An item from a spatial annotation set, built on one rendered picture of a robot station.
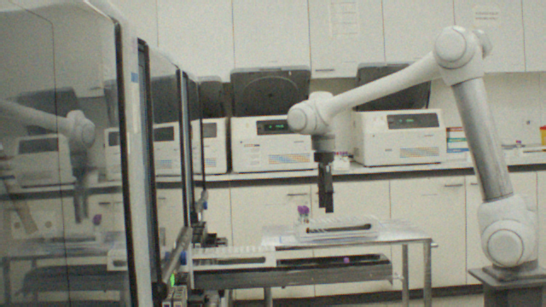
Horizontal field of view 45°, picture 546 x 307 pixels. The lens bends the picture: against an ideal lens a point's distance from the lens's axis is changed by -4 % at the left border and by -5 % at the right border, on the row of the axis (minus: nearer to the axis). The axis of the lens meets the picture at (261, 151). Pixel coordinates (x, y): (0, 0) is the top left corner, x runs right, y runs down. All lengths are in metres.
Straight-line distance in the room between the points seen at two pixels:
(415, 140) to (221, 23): 1.50
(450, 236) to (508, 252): 2.57
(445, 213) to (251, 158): 1.32
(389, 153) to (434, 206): 0.47
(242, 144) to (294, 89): 0.60
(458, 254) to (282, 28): 1.92
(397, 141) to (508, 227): 2.49
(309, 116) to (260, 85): 2.43
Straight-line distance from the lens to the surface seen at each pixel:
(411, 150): 4.53
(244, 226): 4.43
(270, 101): 4.81
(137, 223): 1.07
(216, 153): 4.39
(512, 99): 5.41
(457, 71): 2.12
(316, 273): 2.09
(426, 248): 2.47
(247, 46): 4.69
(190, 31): 4.72
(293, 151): 4.41
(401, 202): 4.53
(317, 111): 2.28
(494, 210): 2.12
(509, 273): 2.35
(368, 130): 4.47
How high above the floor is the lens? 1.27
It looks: 3 degrees down
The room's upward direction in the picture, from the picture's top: 3 degrees counter-clockwise
